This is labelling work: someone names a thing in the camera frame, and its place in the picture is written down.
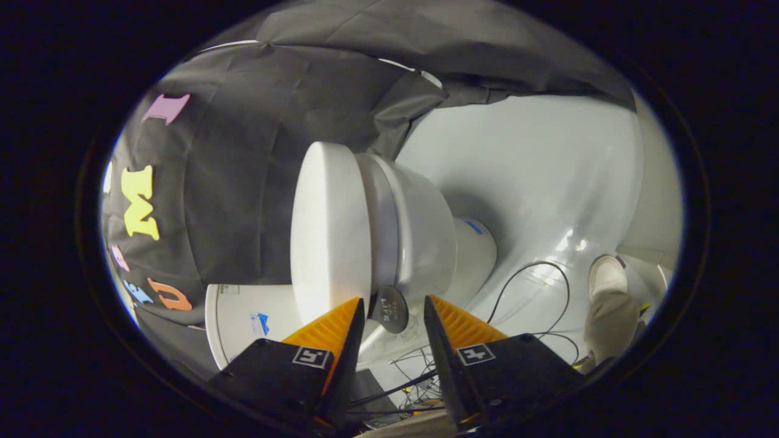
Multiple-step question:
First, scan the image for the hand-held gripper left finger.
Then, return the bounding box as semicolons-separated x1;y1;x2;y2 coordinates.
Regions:
209;296;366;435

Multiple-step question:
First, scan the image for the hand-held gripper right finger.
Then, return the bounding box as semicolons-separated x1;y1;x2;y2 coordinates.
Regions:
424;295;586;434

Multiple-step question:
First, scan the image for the white toilet seat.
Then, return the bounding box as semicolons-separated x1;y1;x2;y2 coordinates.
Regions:
355;153;400;294

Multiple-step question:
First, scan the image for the person's white shoe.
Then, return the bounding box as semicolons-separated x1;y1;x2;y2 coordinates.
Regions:
588;254;629;305

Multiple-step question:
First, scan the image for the black backdrop cloth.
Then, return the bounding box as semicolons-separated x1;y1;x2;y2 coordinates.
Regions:
100;0;637;383

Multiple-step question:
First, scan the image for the long black cable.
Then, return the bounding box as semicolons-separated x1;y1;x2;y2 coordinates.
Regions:
486;261;581;367

